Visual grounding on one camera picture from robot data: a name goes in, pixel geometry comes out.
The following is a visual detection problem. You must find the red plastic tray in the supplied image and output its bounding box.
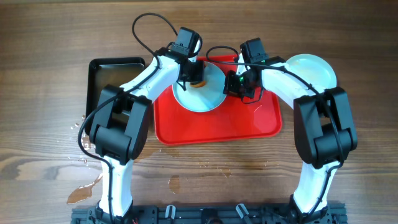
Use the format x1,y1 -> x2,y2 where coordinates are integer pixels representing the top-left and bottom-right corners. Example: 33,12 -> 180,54
153,54 -> 283,147

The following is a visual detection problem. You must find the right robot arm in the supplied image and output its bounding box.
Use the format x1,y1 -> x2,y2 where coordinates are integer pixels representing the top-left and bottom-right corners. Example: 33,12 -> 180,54
224,60 -> 358,222

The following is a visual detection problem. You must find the green orange sponge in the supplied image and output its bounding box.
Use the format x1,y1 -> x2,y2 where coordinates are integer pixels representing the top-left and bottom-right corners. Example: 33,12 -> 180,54
190,80 -> 206,88

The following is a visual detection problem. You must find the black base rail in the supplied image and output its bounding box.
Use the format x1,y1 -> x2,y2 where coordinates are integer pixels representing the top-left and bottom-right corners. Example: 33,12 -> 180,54
70,203 -> 348,224

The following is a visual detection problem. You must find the black water tray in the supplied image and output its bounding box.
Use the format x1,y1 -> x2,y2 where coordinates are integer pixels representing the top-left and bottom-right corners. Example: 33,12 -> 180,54
86,57 -> 146,133

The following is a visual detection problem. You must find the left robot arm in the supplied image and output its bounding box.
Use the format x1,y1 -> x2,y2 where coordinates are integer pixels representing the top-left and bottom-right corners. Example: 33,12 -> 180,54
85,56 -> 205,223

